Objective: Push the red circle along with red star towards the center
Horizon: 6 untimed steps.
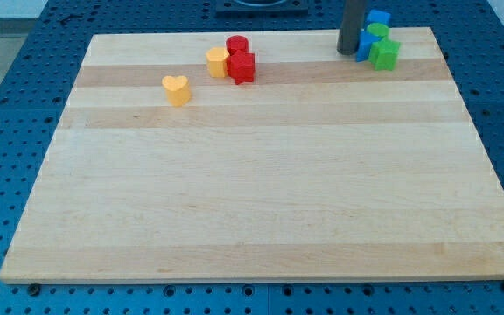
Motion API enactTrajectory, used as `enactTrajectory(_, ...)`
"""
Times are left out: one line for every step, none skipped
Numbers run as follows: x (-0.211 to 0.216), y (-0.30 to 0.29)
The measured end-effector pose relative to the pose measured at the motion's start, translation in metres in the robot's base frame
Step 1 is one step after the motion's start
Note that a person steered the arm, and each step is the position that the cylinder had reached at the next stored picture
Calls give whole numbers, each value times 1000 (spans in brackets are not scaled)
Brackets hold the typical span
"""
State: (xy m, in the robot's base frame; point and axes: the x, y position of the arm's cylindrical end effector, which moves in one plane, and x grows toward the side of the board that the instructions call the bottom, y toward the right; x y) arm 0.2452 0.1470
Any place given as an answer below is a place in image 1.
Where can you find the blue triangular block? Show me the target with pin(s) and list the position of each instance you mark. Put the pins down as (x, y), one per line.
(366, 40)

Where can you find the green star block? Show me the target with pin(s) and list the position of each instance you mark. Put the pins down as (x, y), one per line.
(383, 54)

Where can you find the yellow heart block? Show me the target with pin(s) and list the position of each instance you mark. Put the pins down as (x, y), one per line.
(177, 90)

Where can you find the green cylinder block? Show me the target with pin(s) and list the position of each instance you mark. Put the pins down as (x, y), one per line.
(379, 30)

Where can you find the red cylinder block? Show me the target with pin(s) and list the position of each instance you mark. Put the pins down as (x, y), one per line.
(237, 44)

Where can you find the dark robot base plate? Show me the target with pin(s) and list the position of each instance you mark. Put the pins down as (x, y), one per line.
(224, 7)

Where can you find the yellow hexagon block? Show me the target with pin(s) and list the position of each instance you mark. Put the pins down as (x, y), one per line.
(216, 62)

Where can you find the blue cube block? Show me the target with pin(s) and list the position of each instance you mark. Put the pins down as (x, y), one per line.
(378, 16)

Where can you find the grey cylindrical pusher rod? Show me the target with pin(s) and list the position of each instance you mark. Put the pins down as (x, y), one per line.
(350, 27)

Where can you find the red star block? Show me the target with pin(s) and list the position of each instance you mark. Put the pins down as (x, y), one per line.
(241, 66)

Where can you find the light wooden board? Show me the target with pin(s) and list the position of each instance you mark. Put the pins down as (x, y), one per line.
(320, 170)

